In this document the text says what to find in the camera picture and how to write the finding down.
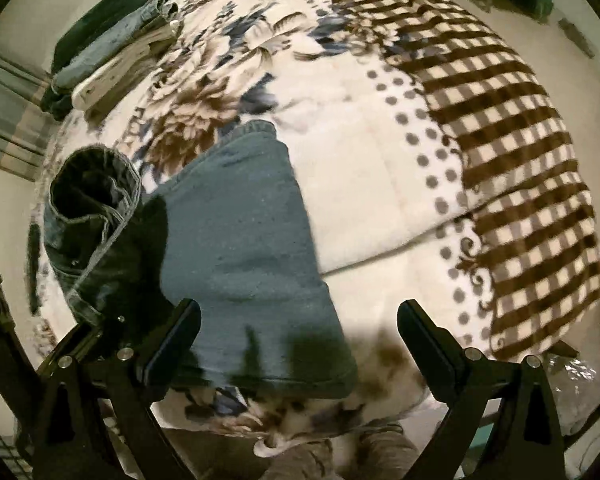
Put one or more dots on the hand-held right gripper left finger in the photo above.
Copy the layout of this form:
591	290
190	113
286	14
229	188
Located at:
172	347

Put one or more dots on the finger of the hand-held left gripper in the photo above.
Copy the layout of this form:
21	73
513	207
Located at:
82	340

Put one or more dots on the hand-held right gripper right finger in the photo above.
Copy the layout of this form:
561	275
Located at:
430	350

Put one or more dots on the blue jeans pants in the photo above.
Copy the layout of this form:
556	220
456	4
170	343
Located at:
240	260

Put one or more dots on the folded black pants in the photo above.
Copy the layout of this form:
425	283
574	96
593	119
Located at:
34	270

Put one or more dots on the folded beige pants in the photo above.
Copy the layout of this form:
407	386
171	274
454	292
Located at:
147	45

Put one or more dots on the clear plastic bag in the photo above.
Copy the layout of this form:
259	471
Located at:
575	385

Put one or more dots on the floral blanket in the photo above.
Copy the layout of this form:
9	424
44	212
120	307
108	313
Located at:
355	160

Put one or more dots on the brown checkered blanket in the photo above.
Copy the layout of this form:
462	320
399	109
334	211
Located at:
505	135

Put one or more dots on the striped curtain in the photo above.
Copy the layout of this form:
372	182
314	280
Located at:
5	110

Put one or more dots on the folded blue jeans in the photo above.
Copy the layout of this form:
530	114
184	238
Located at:
105	46

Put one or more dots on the dark green blanket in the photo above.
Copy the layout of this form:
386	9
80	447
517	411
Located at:
110	10

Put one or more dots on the grey slipper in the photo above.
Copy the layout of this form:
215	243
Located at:
576	36

